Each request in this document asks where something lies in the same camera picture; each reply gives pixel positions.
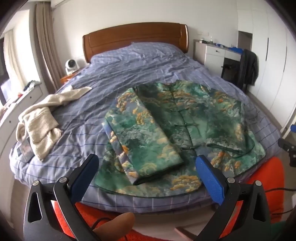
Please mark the orange trousers leg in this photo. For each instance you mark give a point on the orange trousers leg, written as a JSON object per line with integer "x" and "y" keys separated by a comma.
{"x": 161, "y": 227}

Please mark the dark jacket on chair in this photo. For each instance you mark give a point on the dark jacket on chair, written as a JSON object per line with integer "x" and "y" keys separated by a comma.
{"x": 248, "y": 70}

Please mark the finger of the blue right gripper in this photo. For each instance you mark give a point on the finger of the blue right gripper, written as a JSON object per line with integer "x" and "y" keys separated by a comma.
{"x": 293, "y": 128}

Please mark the blue checked bed cover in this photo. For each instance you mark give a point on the blue checked bed cover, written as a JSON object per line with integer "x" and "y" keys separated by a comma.
{"x": 109, "y": 75}

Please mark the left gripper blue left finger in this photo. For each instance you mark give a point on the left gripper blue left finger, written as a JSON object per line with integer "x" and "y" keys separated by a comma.
{"x": 40, "y": 221}

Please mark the green floral padded jacket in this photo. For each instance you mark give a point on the green floral padded jacket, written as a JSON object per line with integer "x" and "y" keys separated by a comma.
{"x": 157, "y": 130}

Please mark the white round fan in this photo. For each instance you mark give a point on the white round fan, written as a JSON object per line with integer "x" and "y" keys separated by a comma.
{"x": 71, "y": 66}

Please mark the white desk with drawers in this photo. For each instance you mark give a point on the white desk with drawers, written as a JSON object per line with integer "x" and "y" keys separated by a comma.
{"x": 213, "y": 57}

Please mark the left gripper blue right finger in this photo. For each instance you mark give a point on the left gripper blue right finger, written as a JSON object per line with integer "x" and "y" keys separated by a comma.
{"x": 253, "y": 221}

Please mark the cream knitted sweater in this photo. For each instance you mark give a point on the cream knitted sweater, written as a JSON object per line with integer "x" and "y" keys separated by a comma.
{"x": 37, "y": 123}

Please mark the white wardrobe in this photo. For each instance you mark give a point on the white wardrobe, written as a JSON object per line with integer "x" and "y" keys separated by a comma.
{"x": 274, "y": 46}

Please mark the white window-side cabinet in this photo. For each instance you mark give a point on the white window-side cabinet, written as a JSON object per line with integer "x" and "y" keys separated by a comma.
{"x": 10, "y": 119}

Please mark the beige curtain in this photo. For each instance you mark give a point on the beige curtain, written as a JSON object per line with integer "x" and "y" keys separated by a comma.
{"x": 47, "y": 55}

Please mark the brown wooden headboard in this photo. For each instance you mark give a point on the brown wooden headboard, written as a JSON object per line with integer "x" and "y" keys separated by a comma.
{"x": 123, "y": 35}

